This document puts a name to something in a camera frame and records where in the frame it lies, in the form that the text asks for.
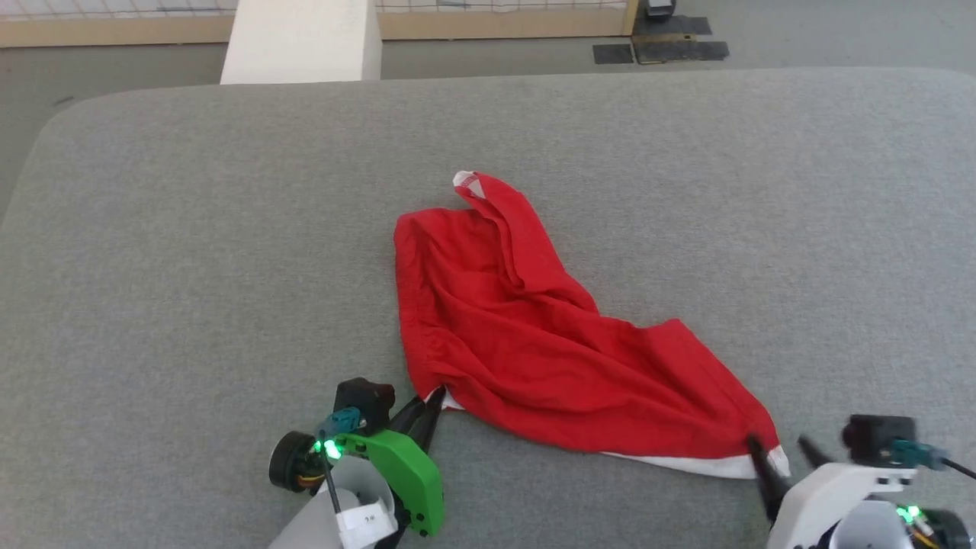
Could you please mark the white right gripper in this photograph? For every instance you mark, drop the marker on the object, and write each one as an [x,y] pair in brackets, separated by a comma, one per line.
[831,496]

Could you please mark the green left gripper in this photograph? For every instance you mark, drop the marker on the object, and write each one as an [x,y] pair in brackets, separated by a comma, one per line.
[408,473]

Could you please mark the red garment with white trim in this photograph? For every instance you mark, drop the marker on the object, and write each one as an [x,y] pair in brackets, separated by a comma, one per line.
[534,343]

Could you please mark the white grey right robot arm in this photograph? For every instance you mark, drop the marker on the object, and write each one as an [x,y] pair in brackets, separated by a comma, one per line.
[900,530]

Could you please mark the grey fabric sofa seat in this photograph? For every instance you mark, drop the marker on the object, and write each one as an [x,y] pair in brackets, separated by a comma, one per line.
[191,267]

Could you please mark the white rectangular box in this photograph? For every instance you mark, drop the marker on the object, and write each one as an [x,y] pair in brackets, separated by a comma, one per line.
[301,42]

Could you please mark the small black floor mat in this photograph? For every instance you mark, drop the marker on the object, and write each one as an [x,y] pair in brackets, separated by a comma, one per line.
[613,53]

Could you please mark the large black floor mat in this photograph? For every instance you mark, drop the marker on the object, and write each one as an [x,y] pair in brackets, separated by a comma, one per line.
[679,42]

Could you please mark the black floor device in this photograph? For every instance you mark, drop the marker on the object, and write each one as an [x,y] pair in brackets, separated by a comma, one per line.
[659,8]

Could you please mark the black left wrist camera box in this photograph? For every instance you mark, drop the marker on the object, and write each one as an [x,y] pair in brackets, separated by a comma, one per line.
[364,402]

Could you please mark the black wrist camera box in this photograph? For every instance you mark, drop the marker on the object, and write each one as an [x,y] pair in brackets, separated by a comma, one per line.
[877,438]
[364,402]

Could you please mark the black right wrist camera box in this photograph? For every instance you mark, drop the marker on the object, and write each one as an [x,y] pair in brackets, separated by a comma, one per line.
[877,438]

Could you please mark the wooden panel frame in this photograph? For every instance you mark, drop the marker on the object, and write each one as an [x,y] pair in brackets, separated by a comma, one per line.
[496,24]

